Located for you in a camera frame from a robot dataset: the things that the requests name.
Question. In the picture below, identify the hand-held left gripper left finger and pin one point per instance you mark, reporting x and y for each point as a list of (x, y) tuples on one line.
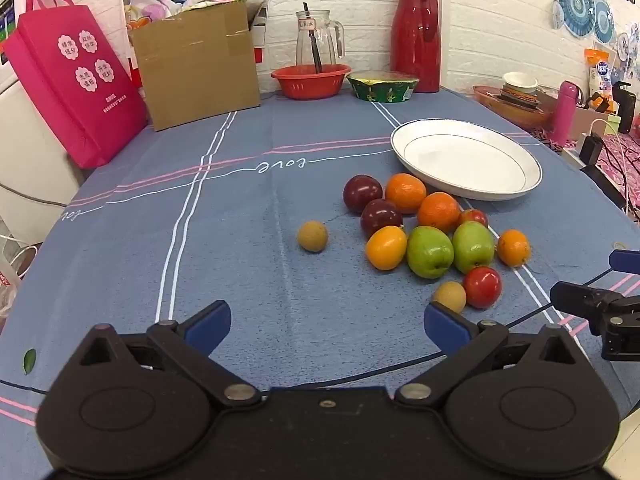
[(210, 324)]

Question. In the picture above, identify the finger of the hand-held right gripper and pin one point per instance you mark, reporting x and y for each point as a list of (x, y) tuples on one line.
[(575, 299), (626, 261)]

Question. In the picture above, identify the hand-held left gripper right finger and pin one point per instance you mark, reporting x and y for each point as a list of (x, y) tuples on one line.
[(444, 326)]

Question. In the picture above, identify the brown kiwi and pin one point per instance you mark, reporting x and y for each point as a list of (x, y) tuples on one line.
[(312, 236), (450, 294)]

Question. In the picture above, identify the red apple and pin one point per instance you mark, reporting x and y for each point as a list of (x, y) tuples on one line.
[(482, 286), (475, 216)]

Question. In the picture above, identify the green apple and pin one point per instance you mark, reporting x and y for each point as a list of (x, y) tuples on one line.
[(430, 252), (474, 245)]

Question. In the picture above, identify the small orange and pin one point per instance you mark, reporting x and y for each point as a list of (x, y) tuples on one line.
[(513, 247), (386, 247)]

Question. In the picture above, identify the large orange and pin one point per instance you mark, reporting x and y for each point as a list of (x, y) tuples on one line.
[(405, 191), (438, 210)]

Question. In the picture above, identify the dark red plum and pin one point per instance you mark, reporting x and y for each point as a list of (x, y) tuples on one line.
[(361, 191), (380, 216)]

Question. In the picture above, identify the white plate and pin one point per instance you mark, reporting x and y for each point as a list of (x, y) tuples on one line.
[(465, 160)]

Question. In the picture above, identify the blue striped tablecloth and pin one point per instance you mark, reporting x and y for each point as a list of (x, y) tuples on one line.
[(225, 240)]

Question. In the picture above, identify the pink floral cloth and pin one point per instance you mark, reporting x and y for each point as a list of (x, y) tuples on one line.
[(615, 165)]

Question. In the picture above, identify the black charger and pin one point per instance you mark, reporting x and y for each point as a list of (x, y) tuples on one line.
[(591, 149)]

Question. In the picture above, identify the small beige box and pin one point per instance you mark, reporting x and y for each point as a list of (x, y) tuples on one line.
[(592, 117)]

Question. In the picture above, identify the black pump bottle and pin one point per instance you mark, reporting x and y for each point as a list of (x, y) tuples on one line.
[(625, 107)]

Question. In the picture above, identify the pink bottle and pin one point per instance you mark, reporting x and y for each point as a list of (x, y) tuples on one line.
[(565, 110)]

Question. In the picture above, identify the brown tray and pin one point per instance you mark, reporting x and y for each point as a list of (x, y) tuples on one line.
[(520, 112)]

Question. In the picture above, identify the green leaf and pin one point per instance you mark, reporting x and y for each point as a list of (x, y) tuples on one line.
[(30, 361)]

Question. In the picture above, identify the stack of patterned coasters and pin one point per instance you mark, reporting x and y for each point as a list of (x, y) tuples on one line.
[(520, 99)]

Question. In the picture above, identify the orange snack packet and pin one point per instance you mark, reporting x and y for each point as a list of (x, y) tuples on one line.
[(600, 67)]

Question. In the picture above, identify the white plastic bag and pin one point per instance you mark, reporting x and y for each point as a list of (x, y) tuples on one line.
[(10, 280)]

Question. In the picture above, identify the white cup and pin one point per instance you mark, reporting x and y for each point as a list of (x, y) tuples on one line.
[(520, 81)]

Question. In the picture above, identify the medium blue paper fan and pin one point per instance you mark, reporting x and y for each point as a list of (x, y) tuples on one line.
[(602, 21)]

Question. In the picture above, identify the green printed bowl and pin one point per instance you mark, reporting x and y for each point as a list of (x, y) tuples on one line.
[(382, 90)]

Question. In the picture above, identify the white appliance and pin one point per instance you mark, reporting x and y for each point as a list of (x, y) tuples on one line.
[(25, 160)]

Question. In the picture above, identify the cardboard box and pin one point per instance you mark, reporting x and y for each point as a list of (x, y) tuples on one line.
[(195, 70)]

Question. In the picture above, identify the red plastic basin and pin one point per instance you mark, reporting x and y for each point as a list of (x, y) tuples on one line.
[(310, 82)]

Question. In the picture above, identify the pink tote bag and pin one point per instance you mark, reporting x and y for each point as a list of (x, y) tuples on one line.
[(75, 85)]

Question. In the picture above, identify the red thermos jug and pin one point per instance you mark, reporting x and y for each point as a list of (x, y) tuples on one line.
[(412, 45)]

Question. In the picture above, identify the black stirrer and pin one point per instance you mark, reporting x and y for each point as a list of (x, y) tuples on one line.
[(315, 45)]

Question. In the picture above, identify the glass pitcher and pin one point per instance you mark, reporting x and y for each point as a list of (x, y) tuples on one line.
[(327, 40)]

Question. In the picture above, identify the blue decorative wall plates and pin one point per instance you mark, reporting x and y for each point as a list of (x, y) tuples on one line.
[(575, 2)]

